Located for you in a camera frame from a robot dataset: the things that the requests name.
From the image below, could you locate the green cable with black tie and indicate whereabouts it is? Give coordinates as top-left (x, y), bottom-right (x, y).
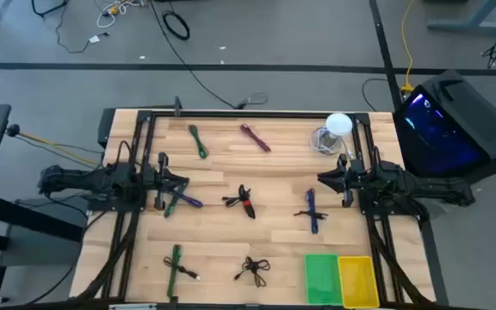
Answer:
top-left (162, 244), bottom-right (202, 301)

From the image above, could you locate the yellow hanging cord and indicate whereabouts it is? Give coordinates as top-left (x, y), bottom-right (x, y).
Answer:
top-left (400, 0), bottom-right (417, 94)

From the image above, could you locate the long black floor cable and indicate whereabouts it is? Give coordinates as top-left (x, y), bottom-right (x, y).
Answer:
top-left (148, 0), bottom-right (270, 110)

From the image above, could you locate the black computer tower blue light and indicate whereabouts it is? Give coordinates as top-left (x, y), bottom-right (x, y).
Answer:
top-left (392, 71), bottom-right (496, 177)

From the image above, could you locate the green plastic basket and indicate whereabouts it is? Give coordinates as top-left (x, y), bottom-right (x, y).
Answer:
top-left (303, 253), bottom-right (344, 307)

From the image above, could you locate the white cable bundle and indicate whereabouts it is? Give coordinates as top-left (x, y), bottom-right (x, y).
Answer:
top-left (96, 0), bottom-right (146, 29)

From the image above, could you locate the black aluminium rig frame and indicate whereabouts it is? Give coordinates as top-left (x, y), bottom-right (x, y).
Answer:
top-left (71, 109), bottom-right (450, 310)

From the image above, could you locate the blue cable with black tie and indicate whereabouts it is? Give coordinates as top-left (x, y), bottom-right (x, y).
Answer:
top-left (293, 187), bottom-right (330, 236)

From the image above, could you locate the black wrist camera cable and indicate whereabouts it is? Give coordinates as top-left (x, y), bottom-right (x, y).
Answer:
top-left (115, 139), bottom-right (133, 167)

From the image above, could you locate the yellow plastic basket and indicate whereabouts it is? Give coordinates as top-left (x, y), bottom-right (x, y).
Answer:
top-left (337, 255), bottom-right (381, 309)

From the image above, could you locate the yellow rod with black knob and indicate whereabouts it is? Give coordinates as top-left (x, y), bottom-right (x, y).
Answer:
top-left (5, 123), bottom-right (102, 168)

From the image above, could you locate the black USB cable bundle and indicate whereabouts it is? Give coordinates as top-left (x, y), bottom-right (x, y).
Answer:
top-left (232, 256), bottom-right (272, 288)

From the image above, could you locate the black coiled floor cable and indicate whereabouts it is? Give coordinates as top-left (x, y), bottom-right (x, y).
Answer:
top-left (161, 9), bottom-right (191, 42)

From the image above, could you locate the black cable with white adapter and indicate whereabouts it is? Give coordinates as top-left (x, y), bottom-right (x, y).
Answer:
top-left (53, 0), bottom-right (111, 55)

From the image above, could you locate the green braided USB cable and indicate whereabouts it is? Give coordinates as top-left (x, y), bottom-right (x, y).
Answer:
top-left (163, 180), bottom-right (189, 219)
top-left (187, 124), bottom-right (210, 160)

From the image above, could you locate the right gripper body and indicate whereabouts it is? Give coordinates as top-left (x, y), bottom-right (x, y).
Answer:
top-left (337, 153), bottom-right (363, 208)

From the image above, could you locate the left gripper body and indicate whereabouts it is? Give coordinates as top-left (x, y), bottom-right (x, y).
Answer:
top-left (146, 152), bottom-right (171, 211)

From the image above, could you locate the black cable with red strap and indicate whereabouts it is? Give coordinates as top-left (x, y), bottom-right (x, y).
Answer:
top-left (220, 183), bottom-right (257, 220)

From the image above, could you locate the maroon braided USB cable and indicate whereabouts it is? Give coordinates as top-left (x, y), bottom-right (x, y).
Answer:
top-left (239, 123), bottom-right (272, 153)

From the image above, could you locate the white lamp power cord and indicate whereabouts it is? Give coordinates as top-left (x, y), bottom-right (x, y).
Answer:
top-left (309, 127), bottom-right (355, 160)

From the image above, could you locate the thin black floor cable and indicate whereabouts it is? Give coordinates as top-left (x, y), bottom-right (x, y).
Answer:
top-left (361, 77), bottom-right (389, 112)

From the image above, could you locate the grey desk leg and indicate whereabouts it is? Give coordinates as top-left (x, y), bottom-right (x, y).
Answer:
top-left (426, 0), bottom-right (496, 35)

